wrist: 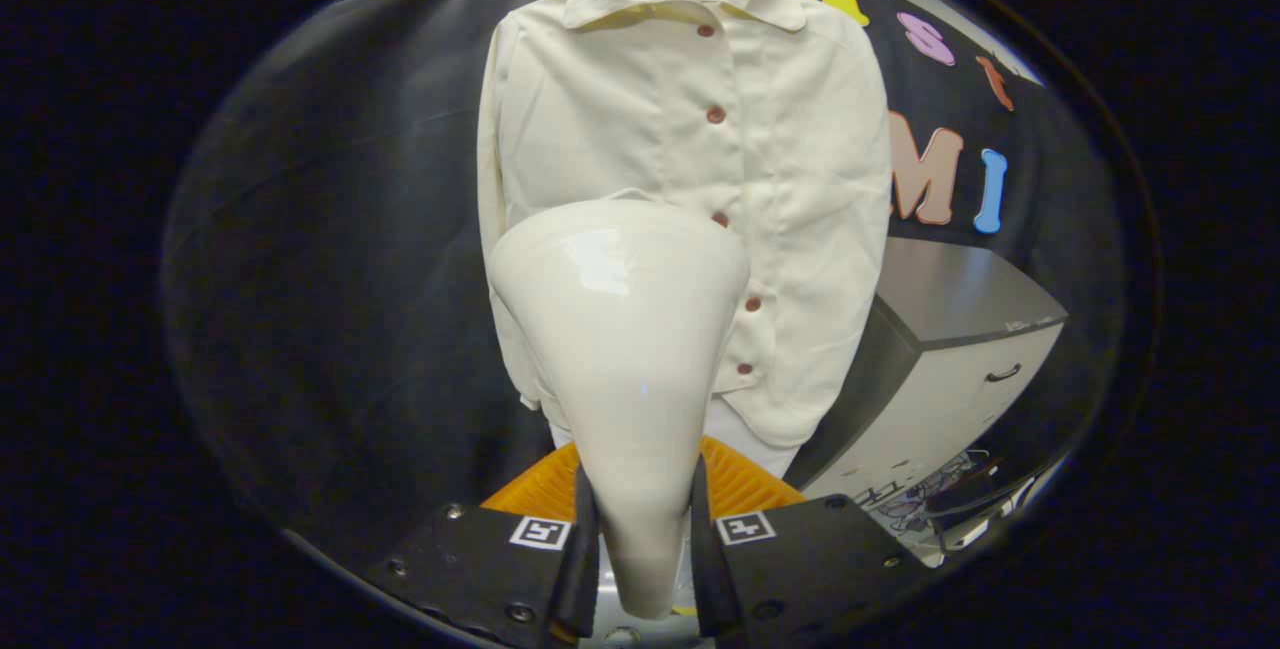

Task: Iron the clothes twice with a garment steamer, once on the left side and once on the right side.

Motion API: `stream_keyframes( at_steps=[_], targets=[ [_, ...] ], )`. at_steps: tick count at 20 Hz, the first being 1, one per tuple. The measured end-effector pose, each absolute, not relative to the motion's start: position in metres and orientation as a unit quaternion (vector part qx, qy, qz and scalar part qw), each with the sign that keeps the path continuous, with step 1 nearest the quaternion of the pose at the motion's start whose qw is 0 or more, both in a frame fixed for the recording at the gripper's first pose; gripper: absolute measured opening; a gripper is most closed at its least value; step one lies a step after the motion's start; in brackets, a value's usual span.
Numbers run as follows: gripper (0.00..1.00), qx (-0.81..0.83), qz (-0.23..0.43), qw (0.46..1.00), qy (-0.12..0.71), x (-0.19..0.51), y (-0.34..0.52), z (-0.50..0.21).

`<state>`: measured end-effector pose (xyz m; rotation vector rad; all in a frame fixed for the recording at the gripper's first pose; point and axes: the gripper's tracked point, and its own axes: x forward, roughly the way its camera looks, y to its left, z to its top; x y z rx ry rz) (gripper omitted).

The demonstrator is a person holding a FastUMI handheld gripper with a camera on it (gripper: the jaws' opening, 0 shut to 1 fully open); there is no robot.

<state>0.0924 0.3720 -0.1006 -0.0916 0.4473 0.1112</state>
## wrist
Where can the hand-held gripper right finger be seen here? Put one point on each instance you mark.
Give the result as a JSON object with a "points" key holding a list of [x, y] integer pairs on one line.
{"points": [[708, 584]]}

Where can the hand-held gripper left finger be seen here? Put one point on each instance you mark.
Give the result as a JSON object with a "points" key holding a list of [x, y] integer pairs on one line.
{"points": [[580, 589]]}

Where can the white garment steamer head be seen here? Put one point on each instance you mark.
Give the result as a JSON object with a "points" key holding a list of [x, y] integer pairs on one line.
{"points": [[620, 349]]}

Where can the cream button-up shirt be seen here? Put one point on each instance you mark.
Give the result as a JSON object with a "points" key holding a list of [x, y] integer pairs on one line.
{"points": [[800, 179]]}

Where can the black box device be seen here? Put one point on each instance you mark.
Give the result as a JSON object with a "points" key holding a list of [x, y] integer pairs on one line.
{"points": [[962, 497]]}

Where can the grey-topped white cabinet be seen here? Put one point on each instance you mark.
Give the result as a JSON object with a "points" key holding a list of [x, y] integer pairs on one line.
{"points": [[950, 399]]}

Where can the black backdrop cloth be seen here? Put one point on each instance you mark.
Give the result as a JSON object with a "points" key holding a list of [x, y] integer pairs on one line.
{"points": [[330, 279]]}

